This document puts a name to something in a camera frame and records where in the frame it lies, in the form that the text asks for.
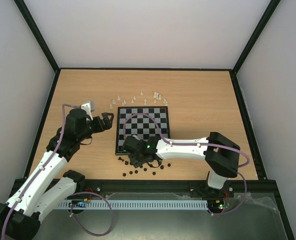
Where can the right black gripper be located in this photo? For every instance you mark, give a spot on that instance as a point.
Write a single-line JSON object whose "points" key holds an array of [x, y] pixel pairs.
{"points": [[136, 161]]}

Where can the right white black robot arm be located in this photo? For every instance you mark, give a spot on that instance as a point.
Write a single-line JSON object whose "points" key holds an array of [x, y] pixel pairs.
{"points": [[220, 153]]}

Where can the black aluminium frame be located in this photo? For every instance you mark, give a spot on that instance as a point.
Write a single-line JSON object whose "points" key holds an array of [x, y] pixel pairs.
{"points": [[262, 185]]}

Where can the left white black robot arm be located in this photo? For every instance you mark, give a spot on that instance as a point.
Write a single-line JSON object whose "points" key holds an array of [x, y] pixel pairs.
{"points": [[22, 214]]}

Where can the white slotted cable duct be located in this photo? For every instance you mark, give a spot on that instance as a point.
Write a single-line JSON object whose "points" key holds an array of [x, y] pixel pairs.
{"points": [[135, 205]]}

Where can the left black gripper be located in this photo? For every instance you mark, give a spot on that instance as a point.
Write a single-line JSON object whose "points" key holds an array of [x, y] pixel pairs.
{"points": [[108, 125]]}

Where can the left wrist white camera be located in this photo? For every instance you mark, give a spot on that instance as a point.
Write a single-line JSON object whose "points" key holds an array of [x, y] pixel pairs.
{"points": [[88, 106]]}

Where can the black and white chessboard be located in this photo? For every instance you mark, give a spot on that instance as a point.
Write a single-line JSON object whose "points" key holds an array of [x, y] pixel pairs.
{"points": [[142, 121]]}

